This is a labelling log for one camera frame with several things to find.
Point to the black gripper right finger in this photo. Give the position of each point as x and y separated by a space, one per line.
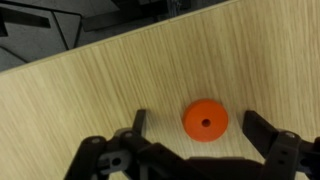
263 133

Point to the orange disc with hole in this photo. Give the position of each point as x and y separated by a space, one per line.
198 113

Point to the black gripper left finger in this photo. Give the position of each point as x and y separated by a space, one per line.
139 121

